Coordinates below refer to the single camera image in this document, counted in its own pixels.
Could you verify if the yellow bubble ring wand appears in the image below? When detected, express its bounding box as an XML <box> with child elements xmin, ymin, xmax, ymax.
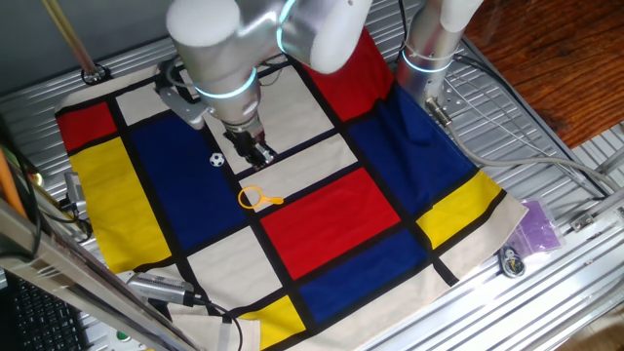
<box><xmin>237</xmin><ymin>185</ymin><xmax>285</xmax><ymax>211</ymax></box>

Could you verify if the black camera cable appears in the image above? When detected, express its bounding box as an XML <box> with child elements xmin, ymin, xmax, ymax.
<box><xmin>192</xmin><ymin>294</ymin><xmax>244</xmax><ymax>351</ymax></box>

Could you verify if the aluminium frame bar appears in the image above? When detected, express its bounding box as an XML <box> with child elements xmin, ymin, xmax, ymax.
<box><xmin>0</xmin><ymin>197</ymin><xmax>201</xmax><ymax>351</ymax></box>

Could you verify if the orange rod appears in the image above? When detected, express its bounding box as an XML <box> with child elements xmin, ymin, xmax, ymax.
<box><xmin>0</xmin><ymin>145</ymin><xmax>26</xmax><ymax>218</ymax></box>

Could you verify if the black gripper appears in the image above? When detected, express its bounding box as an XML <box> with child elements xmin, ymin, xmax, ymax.
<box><xmin>224</xmin><ymin>116</ymin><xmax>277</xmax><ymax>170</ymax></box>

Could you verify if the grey box green button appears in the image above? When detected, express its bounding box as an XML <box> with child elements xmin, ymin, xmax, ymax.
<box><xmin>104</xmin><ymin>329</ymin><xmax>148</xmax><ymax>351</ymax></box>

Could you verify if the brass pole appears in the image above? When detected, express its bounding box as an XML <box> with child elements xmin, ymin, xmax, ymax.
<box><xmin>41</xmin><ymin>0</ymin><xmax>111</xmax><ymax>87</ymax></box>

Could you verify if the black keyboard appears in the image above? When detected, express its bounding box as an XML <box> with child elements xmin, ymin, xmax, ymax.
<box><xmin>4</xmin><ymin>272</ymin><xmax>94</xmax><ymax>351</ymax></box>

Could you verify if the long silver depth camera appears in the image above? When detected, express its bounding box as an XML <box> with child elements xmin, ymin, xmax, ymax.
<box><xmin>127</xmin><ymin>271</ymin><xmax>197</xmax><ymax>308</ymax></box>

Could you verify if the purple plastic bag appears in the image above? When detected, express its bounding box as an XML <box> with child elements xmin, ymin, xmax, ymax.
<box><xmin>506</xmin><ymin>197</ymin><xmax>566</xmax><ymax>259</ymax></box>

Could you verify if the colour block patterned cloth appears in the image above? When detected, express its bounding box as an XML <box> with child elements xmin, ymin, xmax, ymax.
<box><xmin>54</xmin><ymin>26</ymin><xmax>529</xmax><ymax>351</ymax></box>

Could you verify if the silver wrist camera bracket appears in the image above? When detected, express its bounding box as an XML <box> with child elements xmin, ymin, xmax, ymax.
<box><xmin>154</xmin><ymin>60</ymin><xmax>212</xmax><ymax>131</ymax></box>

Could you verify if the small silver depth camera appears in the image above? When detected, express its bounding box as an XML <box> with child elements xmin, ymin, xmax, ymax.
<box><xmin>62</xmin><ymin>171</ymin><xmax>88</xmax><ymax>214</ymax></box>

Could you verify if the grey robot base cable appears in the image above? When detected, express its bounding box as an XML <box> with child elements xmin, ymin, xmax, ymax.
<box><xmin>425</xmin><ymin>96</ymin><xmax>624</xmax><ymax>192</ymax></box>

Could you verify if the small metal corner bracket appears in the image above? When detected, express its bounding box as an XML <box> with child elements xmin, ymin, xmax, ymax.
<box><xmin>569</xmin><ymin>213</ymin><xmax>597</xmax><ymax>233</ymax></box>

